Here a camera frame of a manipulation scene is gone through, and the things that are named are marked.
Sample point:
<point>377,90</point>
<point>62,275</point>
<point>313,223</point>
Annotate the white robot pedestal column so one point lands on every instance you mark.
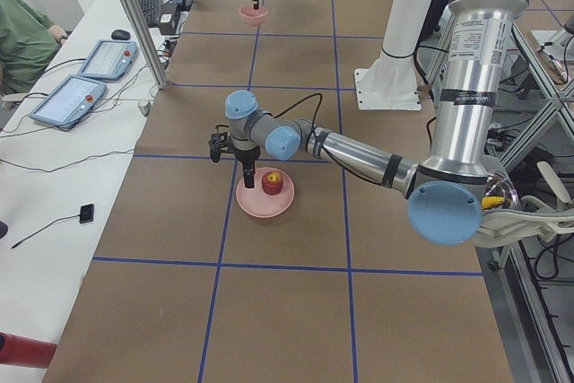
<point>391,82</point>

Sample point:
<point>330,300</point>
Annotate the pink plate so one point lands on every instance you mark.
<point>256,202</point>

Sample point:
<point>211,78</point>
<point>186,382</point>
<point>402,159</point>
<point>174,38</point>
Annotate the small black box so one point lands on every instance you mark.
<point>168,23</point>

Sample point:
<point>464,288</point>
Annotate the near blue teach pendant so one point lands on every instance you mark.
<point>69,102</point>

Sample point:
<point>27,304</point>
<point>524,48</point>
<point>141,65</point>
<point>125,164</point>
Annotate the red yellow apple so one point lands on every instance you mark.
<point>272,182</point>

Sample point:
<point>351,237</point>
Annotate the person in green shirt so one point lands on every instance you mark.
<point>29,42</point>

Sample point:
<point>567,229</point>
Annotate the small black square sensor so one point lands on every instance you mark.
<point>86,213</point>

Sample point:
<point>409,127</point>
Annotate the white office chair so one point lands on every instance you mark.
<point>503,227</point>

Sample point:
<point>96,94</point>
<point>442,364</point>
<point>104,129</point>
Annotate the aluminium frame post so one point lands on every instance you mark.
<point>144,37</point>

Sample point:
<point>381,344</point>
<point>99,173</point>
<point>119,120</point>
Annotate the brown paper table cover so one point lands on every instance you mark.
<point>186,287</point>

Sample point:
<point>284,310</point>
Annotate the far blue teach pendant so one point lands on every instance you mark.
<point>109,60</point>

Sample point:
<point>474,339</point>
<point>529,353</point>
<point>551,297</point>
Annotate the pink bowl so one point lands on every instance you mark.
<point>253,16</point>

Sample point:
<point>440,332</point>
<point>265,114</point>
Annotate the red cylinder object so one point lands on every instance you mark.
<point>22,351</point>

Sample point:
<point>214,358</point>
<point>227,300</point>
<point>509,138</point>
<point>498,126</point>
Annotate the black keyboard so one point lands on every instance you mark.
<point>151,10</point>

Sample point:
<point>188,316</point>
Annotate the blue teach pendant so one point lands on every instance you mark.
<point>69,102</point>
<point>109,60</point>

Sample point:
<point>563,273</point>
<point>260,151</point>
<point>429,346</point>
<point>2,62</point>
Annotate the black computer mouse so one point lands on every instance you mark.
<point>119,34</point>

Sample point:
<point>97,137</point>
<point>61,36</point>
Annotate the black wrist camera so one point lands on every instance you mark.
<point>219,143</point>

